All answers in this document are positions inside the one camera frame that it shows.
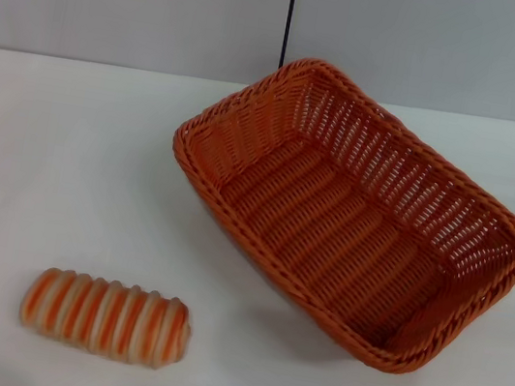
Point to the orange woven plastic basket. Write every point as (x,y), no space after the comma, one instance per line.
(330,229)

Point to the orange white striped bread roll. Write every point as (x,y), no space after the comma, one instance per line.
(105,318)

